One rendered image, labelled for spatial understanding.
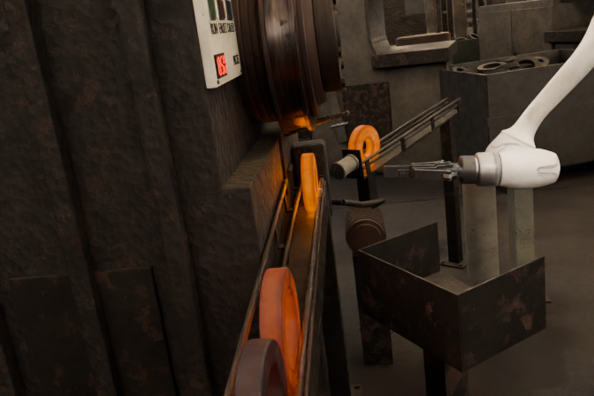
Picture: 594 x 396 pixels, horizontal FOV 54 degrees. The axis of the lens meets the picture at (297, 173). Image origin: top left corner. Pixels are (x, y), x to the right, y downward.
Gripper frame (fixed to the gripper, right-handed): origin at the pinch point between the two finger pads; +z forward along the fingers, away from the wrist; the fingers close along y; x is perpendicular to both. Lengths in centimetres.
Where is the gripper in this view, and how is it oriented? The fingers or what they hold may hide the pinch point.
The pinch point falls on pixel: (396, 171)
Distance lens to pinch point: 157.0
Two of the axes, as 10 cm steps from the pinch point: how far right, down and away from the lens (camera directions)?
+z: -10.0, 0.2, 0.9
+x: -0.5, -9.7, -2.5
